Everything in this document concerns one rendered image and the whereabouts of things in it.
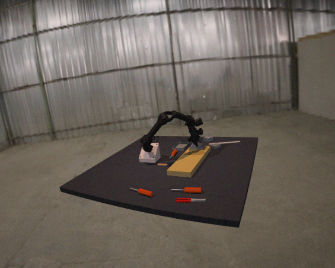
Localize red-handled awl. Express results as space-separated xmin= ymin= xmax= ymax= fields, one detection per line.
xmin=172 ymin=187 xmax=202 ymax=193
xmin=170 ymin=149 xmax=177 ymax=158
xmin=130 ymin=187 xmax=154 ymax=197

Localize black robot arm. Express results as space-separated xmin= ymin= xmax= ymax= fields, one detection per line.
xmin=140 ymin=110 xmax=203 ymax=152

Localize orange panel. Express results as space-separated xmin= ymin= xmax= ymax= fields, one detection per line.
xmin=167 ymin=146 xmax=211 ymax=178

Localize red-handled pliers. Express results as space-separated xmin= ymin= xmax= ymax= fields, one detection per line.
xmin=176 ymin=198 xmax=206 ymax=203

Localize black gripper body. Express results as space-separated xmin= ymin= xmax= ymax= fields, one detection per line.
xmin=188 ymin=128 xmax=199 ymax=142

